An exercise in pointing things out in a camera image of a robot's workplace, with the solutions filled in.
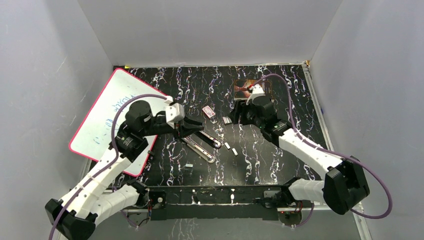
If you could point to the pink-framed whiteboard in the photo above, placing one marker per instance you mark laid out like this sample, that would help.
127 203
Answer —
94 134

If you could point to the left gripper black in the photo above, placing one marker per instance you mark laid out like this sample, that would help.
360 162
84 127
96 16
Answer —
188 126

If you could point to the cardboard staple tray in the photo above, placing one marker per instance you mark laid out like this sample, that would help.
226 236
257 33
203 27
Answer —
227 120

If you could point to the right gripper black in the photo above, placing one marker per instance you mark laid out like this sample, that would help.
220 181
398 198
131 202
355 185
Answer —
240 107

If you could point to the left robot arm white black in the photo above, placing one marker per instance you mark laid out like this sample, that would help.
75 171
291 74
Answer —
109 165

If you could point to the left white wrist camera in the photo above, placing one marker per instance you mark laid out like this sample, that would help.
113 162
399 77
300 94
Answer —
174 112

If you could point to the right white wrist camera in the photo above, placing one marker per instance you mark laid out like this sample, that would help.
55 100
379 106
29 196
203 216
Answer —
255 91

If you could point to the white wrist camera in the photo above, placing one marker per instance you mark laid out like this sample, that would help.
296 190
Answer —
255 91
174 112

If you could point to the dark paperback book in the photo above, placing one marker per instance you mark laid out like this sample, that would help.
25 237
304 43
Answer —
241 88

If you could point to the aluminium frame rail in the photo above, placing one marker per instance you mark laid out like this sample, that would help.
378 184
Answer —
77 213

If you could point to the black stapler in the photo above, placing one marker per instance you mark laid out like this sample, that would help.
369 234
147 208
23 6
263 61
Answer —
202 143

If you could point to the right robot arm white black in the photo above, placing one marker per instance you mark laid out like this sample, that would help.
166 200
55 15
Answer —
343 183

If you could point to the small red staple box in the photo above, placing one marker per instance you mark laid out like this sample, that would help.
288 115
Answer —
208 111

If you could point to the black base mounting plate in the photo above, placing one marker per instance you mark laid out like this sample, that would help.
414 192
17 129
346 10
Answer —
265 202

